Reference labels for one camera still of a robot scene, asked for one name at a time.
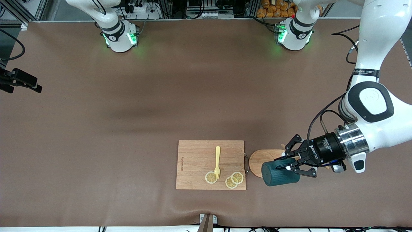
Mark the dark green cup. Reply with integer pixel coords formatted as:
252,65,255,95
261,158,301,187

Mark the wooden cup rack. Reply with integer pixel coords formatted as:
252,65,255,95
249,143,331,178

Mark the yellow plastic fork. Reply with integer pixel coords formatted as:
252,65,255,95
214,146,221,180

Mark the wooden cutting board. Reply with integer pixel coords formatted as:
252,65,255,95
176,140,250,190

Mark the white power strip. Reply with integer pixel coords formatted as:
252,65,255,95
200,11,234,19
127,3,161,20

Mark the orange snack bag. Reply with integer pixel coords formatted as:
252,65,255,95
257,0,298,18

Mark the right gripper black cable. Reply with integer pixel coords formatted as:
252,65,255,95
0,29,26,62

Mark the grey camera bracket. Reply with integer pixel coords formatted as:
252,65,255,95
197,213,218,232

